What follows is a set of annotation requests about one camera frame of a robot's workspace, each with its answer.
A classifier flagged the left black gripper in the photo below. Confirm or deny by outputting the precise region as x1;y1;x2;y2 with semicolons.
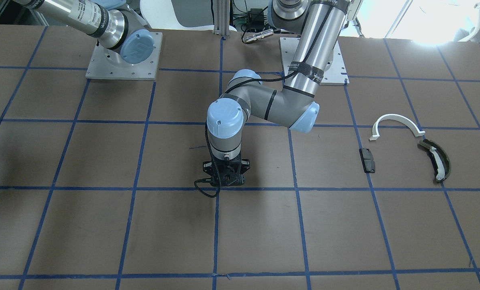
203;155;250;187

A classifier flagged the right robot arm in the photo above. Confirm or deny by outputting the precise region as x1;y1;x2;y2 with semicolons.
16;0;155;64

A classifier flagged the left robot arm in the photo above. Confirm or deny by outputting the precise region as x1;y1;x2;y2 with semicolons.
199;0;351;189

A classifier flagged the black brake pad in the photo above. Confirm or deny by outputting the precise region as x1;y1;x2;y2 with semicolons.
359;147;376;173

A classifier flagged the white curved plastic part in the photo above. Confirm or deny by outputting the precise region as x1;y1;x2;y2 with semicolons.
369;114;426;141

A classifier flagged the white chair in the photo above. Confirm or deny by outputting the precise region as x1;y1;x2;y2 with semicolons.
139;0;237;31

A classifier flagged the green brake shoe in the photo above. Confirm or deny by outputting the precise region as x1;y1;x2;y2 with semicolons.
419;139;451;183

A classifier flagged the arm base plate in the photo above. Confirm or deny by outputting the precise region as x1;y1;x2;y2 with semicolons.
279;37;349;86
85;32;163;81

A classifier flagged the aluminium frame post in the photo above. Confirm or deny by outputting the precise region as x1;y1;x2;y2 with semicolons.
212;0;231;39

